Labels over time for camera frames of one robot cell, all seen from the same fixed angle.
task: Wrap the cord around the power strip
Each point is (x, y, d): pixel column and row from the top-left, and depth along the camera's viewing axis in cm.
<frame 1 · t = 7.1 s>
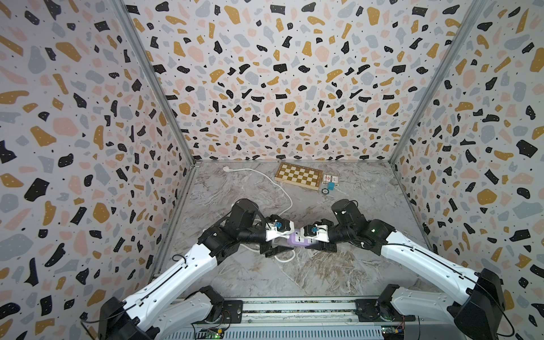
left hand: (291, 234, 69), fingers open
right hand: (308, 236, 74), fingers open
wooden chess board box: (305, 177, 115), point 2 cm above the table
playing card box: (328, 178, 115), point 2 cm above the table
small teal block: (331, 185, 114), on the table
small black round object: (325, 191, 112), on the table

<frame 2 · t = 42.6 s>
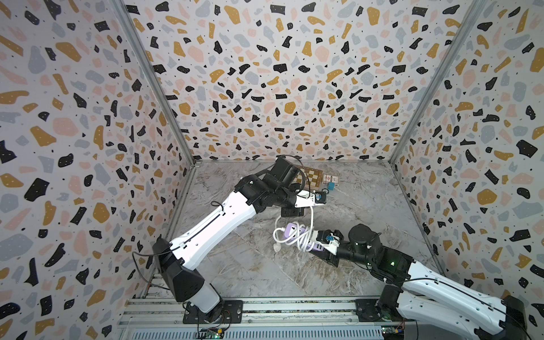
left hand: (308, 198, 70), fingers closed
right hand: (312, 242, 70), fingers open
the named things where they were.

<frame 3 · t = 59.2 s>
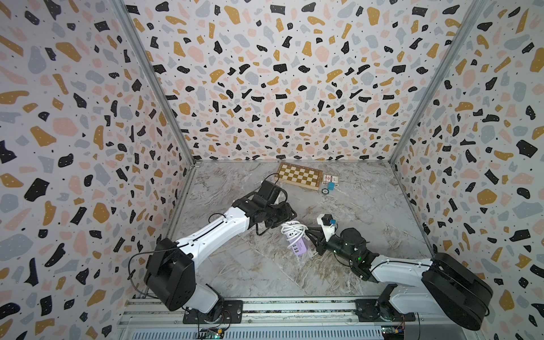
left hand: (296, 215, 80), fingers open
right hand: (308, 231, 81), fingers closed
the named things where they were.

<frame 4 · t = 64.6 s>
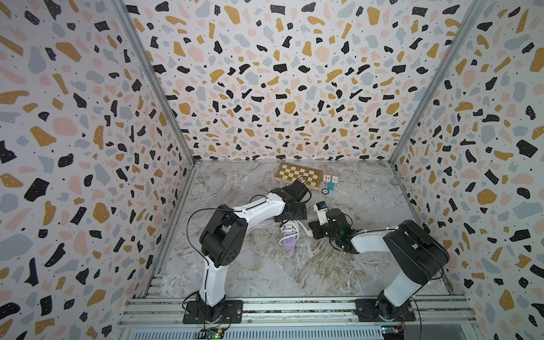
left hand: (299, 215, 92), fingers open
right hand: (310, 224, 94), fingers closed
the named things where they were.

